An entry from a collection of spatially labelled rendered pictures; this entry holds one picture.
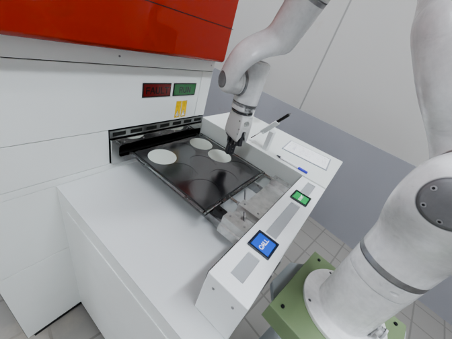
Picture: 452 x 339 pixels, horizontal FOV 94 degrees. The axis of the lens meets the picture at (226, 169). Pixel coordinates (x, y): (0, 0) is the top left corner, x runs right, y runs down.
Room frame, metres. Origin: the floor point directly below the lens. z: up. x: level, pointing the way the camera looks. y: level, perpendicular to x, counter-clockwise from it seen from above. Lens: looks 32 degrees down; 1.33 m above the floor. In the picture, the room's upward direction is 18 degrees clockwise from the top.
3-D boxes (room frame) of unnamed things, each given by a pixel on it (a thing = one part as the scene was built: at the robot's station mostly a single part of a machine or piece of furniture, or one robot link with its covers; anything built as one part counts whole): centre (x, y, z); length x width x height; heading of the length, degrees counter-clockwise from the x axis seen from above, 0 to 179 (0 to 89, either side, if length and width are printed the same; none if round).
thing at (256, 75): (0.73, 0.01, 1.22); 0.09 x 0.08 x 0.13; 131
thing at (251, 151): (0.98, -0.17, 0.89); 0.62 x 0.35 x 0.14; 62
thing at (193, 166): (0.68, 0.09, 0.90); 0.34 x 0.34 x 0.01; 62
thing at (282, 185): (0.72, -0.23, 0.89); 0.08 x 0.03 x 0.03; 62
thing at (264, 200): (0.57, -0.15, 0.87); 0.36 x 0.08 x 0.03; 152
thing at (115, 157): (0.77, 0.29, 0.89); 0.44 x 0.02 x 0.10; 152
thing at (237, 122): (0.73, 0.01, 1.08); 0.10 x 0.07 x 0.11; 37
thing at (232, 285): (0.45, -0.20, 0.89); 0.55 x 0.09 x 0.14; 152
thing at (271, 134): (0.85, -0.12, 1.03); 0.06 x 0.04 x 0.13; 62
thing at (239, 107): (0.73, 0.01, 1.14); 0.09 x 0.08 x 0.03; 37
